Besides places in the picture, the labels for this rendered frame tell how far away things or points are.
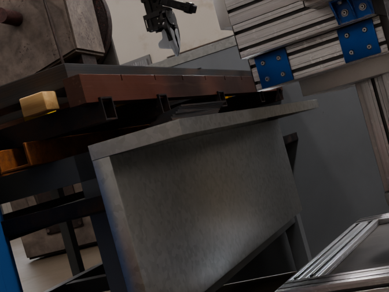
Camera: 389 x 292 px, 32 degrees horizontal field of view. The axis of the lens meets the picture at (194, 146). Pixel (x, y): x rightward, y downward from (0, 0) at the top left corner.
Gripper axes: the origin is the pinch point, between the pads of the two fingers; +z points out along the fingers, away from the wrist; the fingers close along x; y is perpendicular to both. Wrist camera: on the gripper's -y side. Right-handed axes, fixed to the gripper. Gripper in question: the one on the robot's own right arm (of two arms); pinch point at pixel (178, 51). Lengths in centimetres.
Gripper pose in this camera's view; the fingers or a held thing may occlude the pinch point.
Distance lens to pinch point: 215.8
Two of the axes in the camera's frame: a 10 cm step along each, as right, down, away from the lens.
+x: -3.7, 0.9, -9.3
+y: -8.9, 2.5, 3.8
